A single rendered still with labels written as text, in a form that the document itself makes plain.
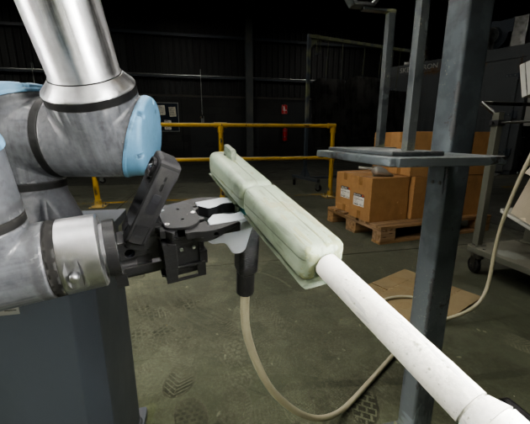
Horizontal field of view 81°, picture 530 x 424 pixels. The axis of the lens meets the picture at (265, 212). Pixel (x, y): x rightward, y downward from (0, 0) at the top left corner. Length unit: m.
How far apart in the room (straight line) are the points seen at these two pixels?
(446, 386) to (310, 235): 0.15
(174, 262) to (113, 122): 0.28
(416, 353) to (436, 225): 0.58
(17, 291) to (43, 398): 0.40
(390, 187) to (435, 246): 1.96
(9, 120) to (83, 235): 0.34
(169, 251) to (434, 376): 0.30
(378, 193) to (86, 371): 2.34
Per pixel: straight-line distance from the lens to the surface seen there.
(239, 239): 0.44
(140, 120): 0.59
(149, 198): 0.38
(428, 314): 0.87
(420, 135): 2.88
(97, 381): 0.77
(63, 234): 0.40
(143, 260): 0.44
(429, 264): 0.83
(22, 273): 0.41
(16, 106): 0.70
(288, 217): 0.33
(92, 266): 0.40
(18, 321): 0.71
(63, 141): 0.64
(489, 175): 2.25
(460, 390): 0.23
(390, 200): 2.77
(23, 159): 0.69
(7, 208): 0.40
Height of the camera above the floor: 0.82
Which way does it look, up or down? 13 degrees down
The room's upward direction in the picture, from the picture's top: straight up
